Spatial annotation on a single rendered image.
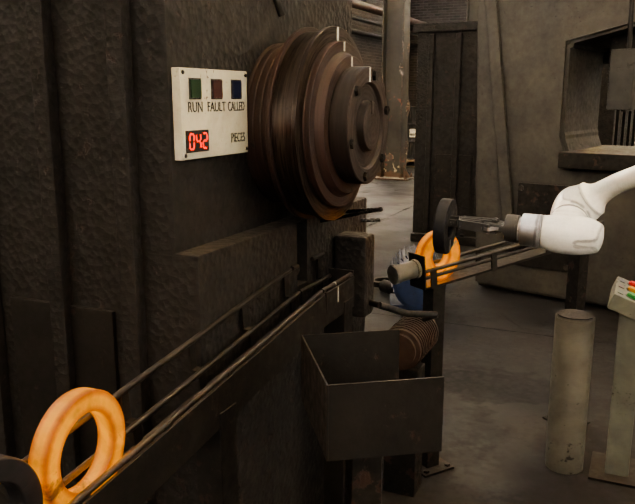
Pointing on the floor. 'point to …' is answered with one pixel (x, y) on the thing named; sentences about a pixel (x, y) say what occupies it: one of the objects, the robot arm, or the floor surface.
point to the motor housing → (423, 337)
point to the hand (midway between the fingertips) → (446, 220)
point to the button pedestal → (623, 392)
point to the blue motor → (406, 295)
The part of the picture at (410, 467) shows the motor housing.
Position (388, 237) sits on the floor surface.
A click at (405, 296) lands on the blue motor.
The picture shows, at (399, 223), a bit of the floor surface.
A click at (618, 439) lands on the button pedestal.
